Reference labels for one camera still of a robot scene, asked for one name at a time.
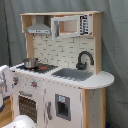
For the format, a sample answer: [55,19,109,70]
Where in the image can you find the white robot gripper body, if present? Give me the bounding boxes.
[0,64,16,104]

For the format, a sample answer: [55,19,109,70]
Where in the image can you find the white microwave door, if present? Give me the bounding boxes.
[51,16,80,40]

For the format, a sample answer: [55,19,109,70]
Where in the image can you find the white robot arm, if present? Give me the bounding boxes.
[0,65,37,128]

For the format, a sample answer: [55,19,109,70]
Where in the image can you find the wooden toy kitchen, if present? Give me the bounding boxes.
[12,11,114,128]

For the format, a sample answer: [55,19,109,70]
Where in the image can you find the left red stove knob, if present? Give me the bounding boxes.
[13,76,20,83]

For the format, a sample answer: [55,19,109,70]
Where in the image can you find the red stove knob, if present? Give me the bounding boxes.
[31,81,37,87]
[13,76,20,83]

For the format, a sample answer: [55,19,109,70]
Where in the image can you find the silver toy pot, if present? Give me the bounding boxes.
[23,58,39,68]

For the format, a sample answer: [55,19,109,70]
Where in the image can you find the right red stove knob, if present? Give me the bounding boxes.
[31,81,37,87]

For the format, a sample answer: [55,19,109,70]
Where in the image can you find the white oven door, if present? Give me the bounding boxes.
[13,86,44,128]

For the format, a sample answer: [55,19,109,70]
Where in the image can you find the black toy stovetop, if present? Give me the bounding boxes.
[19,63,56,73]

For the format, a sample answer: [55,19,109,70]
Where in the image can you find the grey range hood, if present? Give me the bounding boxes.
[25,15,51,35]

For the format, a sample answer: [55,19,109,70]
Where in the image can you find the white fridge door with dispenser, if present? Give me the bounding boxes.
[46,83,82,128]

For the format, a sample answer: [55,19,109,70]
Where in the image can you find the grey toy sink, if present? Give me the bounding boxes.
[53,68,93,81]

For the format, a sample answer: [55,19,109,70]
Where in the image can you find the black toy faucet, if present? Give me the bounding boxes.
[76,51,94,70]

